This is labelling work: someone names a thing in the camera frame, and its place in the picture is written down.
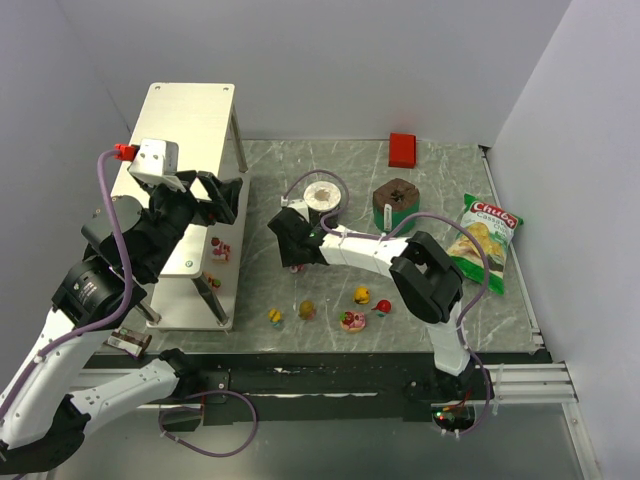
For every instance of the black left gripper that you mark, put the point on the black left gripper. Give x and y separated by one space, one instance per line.
198 201

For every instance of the black and white tape roll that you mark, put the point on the black and white tape roll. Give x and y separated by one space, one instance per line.
322 198

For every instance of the pink donut toy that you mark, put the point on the pink donut toy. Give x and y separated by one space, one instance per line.
353 321

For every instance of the red block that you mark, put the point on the red block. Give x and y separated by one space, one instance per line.
402 150

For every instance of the brown and green cup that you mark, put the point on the brown and green cup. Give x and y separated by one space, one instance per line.
393 202

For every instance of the yellow bee toy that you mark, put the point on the yellow bee toy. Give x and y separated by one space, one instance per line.
275 316

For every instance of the strawberry cake toy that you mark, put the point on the strawberry cake toy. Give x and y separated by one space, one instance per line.
220 251

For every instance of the green chips bag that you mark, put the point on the green chips bag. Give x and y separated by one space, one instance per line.
493 228

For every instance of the brown snack bar wrapper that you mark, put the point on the brown snack bar wrapper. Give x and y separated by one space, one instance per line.
129 341

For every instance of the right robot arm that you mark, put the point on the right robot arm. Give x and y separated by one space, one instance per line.
428 281

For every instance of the yellow pink lion toy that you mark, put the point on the yellow pink lion toy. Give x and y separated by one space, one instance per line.
212 281

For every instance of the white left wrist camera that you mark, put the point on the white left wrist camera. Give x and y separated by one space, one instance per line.
156 164

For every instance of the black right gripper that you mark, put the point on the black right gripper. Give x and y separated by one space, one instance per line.
288 240

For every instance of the olive round toy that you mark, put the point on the olive round toy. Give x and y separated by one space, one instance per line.
306 310

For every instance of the yellow duck toy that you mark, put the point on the yellow duck toy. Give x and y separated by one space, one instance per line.
361 295

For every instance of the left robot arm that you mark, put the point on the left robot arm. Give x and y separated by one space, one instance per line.
43 423

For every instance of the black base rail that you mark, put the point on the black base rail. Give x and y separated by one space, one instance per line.
321 386

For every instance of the white two-tier shelf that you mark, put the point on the white two-tier shelf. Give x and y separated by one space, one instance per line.
201 119

